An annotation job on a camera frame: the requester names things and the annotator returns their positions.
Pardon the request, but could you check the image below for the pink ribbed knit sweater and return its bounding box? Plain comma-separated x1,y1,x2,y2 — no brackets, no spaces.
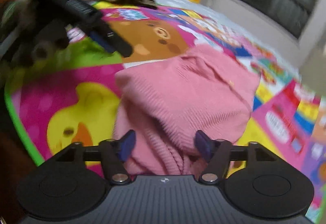
113,44,260,176

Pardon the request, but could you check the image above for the colourful cartoon patchwork blanket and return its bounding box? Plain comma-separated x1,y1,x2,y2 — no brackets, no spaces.
4,1,325,223

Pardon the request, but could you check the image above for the white quilted bed sheet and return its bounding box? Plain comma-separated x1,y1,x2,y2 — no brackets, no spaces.
155,0,301,79

